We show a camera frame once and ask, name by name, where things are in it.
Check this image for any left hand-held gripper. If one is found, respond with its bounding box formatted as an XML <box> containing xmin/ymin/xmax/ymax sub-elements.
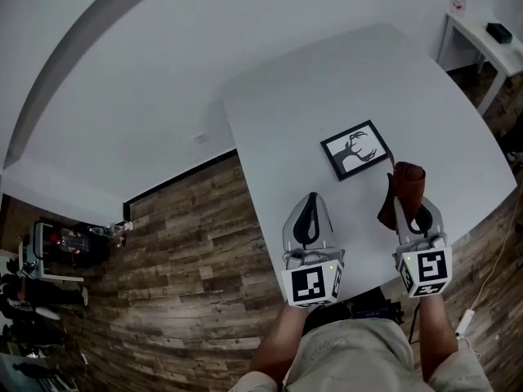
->
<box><xmin>280</xmin><ymin>191</ymin><xmax>346</xmax><ymax>308</ymax></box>

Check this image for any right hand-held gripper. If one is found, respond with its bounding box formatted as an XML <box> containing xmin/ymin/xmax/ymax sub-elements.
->
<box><xmin>391</xmin><ymin>195</ymin><xmax>454</xmax><ymax>299</ymax></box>

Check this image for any brown wiping cloth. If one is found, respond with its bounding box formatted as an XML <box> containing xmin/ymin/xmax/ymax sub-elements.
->
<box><xmin>376</xmin><ymin>149</ymin><xmax>427</xmax><ymax>232</ymax></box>

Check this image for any black framed picture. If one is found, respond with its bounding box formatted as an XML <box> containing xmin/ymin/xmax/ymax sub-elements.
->
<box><xmin>320</xmin><ymin>119</ymin><xmax>391</xmax><ymax>183</ymax></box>

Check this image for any person's left forearm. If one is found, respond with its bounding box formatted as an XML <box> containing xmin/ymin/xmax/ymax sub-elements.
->
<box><xmin>249</xmin><ymin>303</ymin><xmax>311</xmax><ymax>388</ymax></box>

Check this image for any person's right forearm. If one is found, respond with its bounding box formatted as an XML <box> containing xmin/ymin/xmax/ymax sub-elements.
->
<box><xmin>415</xmin><ymin>293</ymin><xmax>459</xmax><ymax>384</ymax></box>

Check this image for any black waist device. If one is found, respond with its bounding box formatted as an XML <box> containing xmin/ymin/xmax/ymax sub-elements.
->
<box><xmin>351</xmin><ymin>300</ymin><xmax>406</xmax><ymax>327</ymax></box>

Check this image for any white power strip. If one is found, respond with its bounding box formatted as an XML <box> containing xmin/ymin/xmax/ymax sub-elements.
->
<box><xmin>454</xmin><ymin>309</ymin><xmax>476</xmax><ymax>336</ymax></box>

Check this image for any person's pale shirt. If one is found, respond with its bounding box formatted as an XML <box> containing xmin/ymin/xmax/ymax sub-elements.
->
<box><xmin>228</xmin><ymin>318</ymin><xmax>496</xmax><ymax>392</ymax></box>

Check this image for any large white table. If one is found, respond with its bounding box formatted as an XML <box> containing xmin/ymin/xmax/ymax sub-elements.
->
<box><xmin>222</xmin><ymin>23</ymin><xmax>520</xmax><ymax>302</ymax></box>

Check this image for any small white side table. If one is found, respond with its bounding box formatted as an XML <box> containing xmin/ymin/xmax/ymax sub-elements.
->
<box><xmin>436</xmin><ymin>11</ymin><xmax>523</xmax><ymax>116</ymax></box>

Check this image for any black box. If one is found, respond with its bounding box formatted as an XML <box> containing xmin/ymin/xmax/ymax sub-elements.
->
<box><xmin>485</xmin><ymin>21</ymin><xmax>513</xmax><ymax>43</ymax></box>

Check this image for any large clear water bottle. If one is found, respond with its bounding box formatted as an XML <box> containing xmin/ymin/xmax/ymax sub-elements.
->
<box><xmin>56</xmin><ymin>228</ymin><xmax>92</xmax><ymax>254</ymax></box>

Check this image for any white cable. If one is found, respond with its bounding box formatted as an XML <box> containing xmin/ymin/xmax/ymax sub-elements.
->
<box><xmin>457</xmin><ymin>200</ymin><xmax>523</xmax><ymax>359</ymax></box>

